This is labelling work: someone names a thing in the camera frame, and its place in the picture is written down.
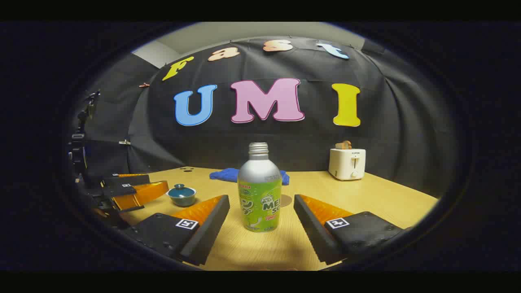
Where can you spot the blue towel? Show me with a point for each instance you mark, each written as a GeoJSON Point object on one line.
{"type": "Point", "coordinates": [226, 175]}

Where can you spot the toast slice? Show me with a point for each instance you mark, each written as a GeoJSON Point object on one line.
{"type": "Point", "coordinates": [344, 145]}

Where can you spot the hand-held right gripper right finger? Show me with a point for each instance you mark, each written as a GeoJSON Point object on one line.
{"type": "Point", "coordinates": [315, 230]}

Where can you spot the black backdrop cloth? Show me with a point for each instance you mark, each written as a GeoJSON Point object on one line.
{"type": "Point", "coordinates": [309, 142]}

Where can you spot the round cork coaster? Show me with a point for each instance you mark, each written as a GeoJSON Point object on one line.
{"type": "Point", "coordinates": [286, 200]}

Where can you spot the silver green water bottle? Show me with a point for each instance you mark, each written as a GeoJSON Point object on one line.
{"type": "Point", "coordinates": [259, 195]}

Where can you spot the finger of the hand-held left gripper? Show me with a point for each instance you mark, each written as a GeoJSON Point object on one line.
{"type": "Point", "coordinates": [138, 196]}
{"type": "Point", "coordinates": [126, 180]}

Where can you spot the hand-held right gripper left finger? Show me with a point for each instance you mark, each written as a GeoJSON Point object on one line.
{"type": "Point", "coordinates": [205, 228]}

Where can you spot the blue white teacup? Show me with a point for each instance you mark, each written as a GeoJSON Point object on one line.
{"type": "Point", "coordinates": [182, 200]}

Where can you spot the white toaster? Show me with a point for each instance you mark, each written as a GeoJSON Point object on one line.
{"type": "Point", "coordinates": [346, 165]}

